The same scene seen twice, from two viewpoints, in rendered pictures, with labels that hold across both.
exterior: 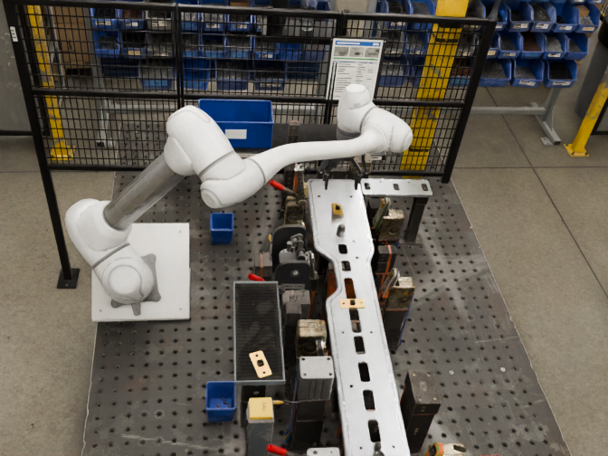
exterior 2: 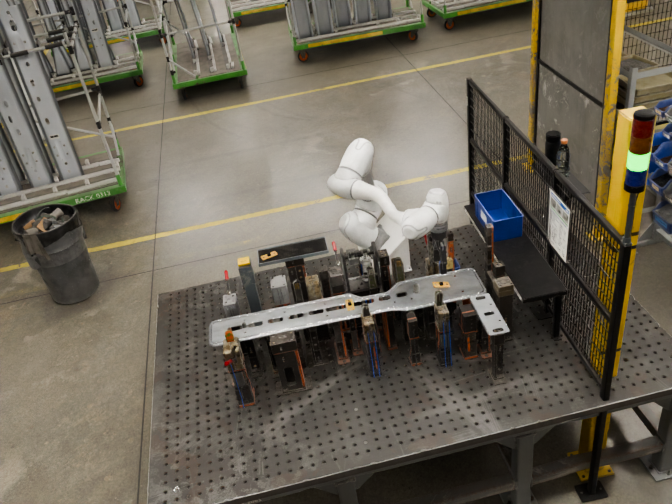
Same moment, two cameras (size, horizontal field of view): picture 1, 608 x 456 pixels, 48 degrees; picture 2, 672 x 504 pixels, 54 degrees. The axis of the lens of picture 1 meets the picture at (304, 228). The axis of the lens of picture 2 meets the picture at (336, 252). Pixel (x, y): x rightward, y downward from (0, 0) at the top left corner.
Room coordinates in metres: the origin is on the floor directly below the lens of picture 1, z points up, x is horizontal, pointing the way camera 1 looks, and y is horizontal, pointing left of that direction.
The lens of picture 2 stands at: (1.78, -2.71, 3.07)
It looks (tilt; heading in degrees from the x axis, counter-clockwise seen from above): 35 degrees down; 96
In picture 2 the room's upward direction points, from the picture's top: 9 degrees counter-clockwise
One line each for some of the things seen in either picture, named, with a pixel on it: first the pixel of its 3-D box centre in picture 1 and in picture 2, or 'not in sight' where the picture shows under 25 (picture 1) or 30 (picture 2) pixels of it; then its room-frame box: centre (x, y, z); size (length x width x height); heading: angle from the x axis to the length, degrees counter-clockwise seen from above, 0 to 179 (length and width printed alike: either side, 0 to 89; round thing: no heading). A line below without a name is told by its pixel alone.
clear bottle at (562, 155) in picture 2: (308, 4); (563, 158); (2.62, 0.09, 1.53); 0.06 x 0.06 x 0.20
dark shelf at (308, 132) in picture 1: (279, 140); (510, 245); (2.39, 0.15, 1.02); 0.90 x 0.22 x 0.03; 99
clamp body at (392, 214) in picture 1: (384, 245); (442, 334); (1.97, -0.33, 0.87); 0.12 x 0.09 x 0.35; 99
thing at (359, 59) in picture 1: (353, 70); (559, 225); (2.56, -0.13, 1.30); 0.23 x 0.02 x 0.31; 99
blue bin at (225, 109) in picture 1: (235, 123); (497, 214); (2.36, 0.34, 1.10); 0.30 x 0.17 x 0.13; 100
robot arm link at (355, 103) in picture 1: (356, 108); (435, 206); (1.99, -0.13, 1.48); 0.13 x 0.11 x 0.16; 52
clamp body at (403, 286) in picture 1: (393, 313); (371, 344); (1.63, -0.36, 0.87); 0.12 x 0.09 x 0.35; 99
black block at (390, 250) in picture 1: (381, 275); (414, 339); (1.83, -0.32, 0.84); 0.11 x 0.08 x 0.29; 99
